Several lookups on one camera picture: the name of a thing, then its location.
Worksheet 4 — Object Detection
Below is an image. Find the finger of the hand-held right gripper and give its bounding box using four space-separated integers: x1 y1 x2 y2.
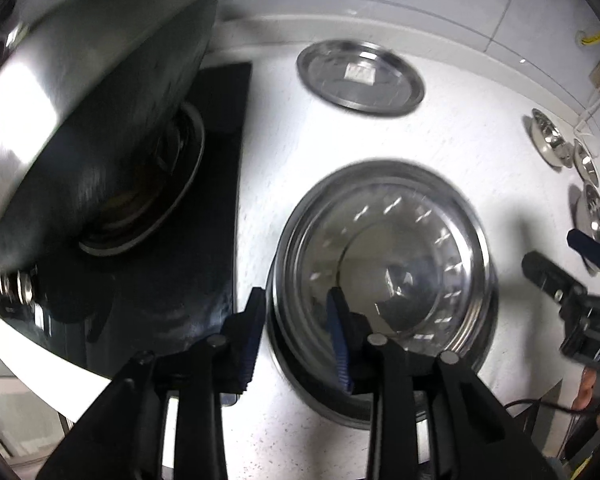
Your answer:
522 251 589 306
567 228 600 274

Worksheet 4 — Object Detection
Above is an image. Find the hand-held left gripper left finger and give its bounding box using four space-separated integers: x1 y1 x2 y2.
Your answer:
37 286 268 480

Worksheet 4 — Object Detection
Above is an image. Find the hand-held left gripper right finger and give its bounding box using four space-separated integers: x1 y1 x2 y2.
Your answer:
326 286 563 480

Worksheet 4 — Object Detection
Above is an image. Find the wide steel bowl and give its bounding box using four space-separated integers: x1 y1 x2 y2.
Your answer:
575 182 600 252

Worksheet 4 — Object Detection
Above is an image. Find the small steel bowl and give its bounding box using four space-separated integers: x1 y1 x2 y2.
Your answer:
525 108 571 170
571 137 600 186

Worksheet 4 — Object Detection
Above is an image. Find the large deep steel plate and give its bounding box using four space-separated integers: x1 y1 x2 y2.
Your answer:
265 159 499 431

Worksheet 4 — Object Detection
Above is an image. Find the person's right hand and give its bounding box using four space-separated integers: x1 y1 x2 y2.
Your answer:
575 366 600 418

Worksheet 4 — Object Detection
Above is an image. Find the black glass gas stove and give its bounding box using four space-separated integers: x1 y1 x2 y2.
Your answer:
0 62 254 388

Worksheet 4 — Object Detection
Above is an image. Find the gas burner pan support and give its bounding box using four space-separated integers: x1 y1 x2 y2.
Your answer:
77 102 206 259

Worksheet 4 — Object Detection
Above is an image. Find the steel stove knob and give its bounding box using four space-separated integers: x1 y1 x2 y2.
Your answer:
19 271 38 307
0 270 20 303

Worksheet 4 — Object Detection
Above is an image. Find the dark steel wok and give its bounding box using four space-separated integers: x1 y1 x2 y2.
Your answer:
0 0 242 281

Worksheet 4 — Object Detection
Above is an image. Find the thin black cable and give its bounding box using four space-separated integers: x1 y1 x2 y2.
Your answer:
505 398 587 415

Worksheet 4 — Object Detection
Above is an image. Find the white charger cable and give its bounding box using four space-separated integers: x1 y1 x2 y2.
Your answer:
572 87 600 150

